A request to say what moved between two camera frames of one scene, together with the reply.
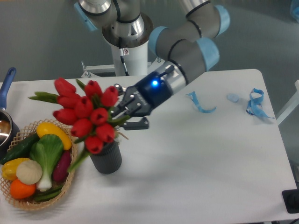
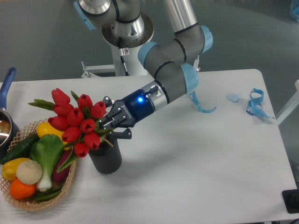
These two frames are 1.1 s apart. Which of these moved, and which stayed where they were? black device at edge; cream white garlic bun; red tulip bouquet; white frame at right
Moved: red tulip bouquet
Stayed: cream white garlic bun; white frame at right; black device at edge
